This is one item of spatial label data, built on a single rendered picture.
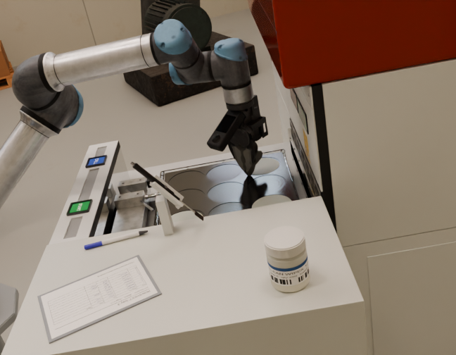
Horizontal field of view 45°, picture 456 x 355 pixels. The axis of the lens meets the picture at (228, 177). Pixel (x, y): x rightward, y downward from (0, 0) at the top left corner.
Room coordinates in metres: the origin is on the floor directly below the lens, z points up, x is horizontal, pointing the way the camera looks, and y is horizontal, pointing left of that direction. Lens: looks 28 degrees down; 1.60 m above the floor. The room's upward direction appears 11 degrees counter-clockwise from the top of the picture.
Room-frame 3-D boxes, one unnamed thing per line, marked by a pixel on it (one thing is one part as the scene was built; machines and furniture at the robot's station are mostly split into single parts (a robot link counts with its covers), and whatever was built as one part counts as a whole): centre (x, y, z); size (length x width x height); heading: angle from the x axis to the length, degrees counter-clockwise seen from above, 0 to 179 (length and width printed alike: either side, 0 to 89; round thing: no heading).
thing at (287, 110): (1.44, -0.22, 1.02); 0.81 x 0.03 x 0.40; 178
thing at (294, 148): (1.26, -0.20, 0.89); 0.44 x 0.02 x 0.10; 178
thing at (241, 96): (1.32, -0.07, 1.13); 0.08 x 0.08 x 0.05
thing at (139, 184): (1.40, 0.27, 0.89); 0.08 x 0.03 x 0.03; 88
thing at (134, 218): (1.25, 0.28, 0.87); 0.36 x 0.08 x 0.03; 178
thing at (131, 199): (1.32, 0.27, 0.89); 0.08 x 0.03 x 0.03; 88
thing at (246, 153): (1.31, -0.08, 0.95); 0.06 x 0.03 x 0.09; 134
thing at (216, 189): (1.25, 0.01, 0.90); 0.34 x 0.34 x 0.01; 88
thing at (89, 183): (1.33, 0.37, 0.89); 0.55 x 0.09 x 0.14; 178
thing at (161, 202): (1.01, 0.13, 1.03); 0.06 x 0.04 x 0.13; 88
